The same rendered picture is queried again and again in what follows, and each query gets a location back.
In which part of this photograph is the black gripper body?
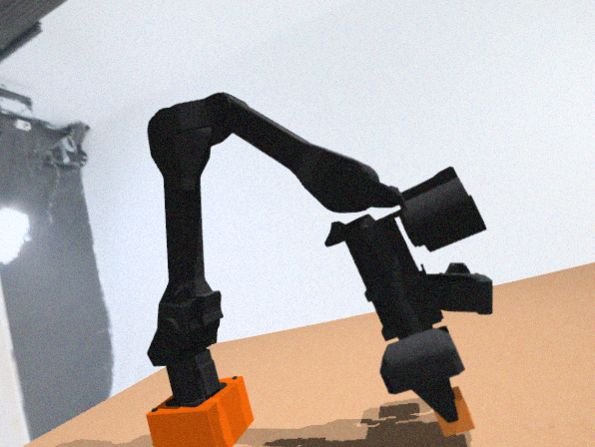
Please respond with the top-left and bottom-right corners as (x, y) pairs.
(363, 259), (465, 395)

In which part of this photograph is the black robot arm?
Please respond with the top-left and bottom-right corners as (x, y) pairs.
(147, 92), (493, 408)

